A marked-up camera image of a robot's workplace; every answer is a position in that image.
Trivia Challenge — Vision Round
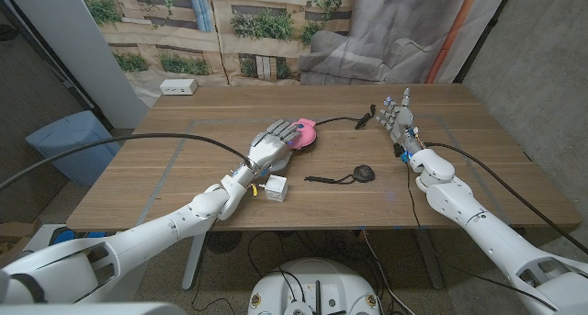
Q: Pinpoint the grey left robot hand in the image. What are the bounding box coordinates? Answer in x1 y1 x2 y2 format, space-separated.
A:
231 118 303 187

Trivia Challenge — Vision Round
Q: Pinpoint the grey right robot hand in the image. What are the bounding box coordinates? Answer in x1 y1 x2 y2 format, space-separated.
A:
375 86 424 157

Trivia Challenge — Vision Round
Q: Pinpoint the pink mini sandwich press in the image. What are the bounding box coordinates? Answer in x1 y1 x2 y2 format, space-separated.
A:
289 118 318 151

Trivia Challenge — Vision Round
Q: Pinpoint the small white package box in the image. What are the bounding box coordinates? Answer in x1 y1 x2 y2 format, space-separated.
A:
264 174 289 203

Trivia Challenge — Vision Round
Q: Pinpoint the printed backdrop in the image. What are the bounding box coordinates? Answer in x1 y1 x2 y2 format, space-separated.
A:
75 0 514 108

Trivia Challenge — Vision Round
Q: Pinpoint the black round floor fan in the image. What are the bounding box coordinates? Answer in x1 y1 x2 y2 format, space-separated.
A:
205 231 243 254

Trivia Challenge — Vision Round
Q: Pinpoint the white power strip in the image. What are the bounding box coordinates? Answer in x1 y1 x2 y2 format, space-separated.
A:
159 78 198 96

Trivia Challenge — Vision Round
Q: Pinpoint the white table leg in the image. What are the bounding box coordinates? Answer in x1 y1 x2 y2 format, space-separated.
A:
415 227 445 291
181 231 208 292

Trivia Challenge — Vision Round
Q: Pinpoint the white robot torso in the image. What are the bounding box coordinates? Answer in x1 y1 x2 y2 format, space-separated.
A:
247 258 381 315

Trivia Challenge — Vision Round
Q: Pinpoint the blue plastic bin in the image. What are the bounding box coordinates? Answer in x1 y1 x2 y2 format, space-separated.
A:
25 110 121 187

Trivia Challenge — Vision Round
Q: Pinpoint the white pillar panel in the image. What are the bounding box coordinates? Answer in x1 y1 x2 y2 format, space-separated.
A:
2 0 151 129

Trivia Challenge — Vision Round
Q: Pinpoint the black press power cord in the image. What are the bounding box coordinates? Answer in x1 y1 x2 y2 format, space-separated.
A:
314 104 378 130

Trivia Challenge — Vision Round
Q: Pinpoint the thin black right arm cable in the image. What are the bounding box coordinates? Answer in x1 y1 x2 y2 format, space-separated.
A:
405 161 560 312

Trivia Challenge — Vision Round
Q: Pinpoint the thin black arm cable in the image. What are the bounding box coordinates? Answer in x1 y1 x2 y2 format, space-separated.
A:
405 161 560 312
190 218 236 314

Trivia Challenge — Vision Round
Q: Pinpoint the black round cap with strap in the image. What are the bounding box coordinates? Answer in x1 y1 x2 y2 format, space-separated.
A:
304 164 376 186

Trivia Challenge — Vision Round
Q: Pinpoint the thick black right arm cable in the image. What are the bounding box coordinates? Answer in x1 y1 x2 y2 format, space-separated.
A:
424 141 588 255

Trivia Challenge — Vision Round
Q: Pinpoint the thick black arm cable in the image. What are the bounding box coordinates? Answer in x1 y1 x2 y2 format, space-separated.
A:
424 141 588 255
0 131 254 191

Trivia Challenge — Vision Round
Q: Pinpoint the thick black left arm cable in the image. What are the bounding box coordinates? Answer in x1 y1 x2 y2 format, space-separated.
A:
0 131 254 191

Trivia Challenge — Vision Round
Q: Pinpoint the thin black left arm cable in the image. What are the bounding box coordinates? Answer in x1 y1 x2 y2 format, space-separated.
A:
190 218 236 314

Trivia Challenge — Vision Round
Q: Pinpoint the white floor cable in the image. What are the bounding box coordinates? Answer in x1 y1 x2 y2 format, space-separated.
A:
361 230 417 315

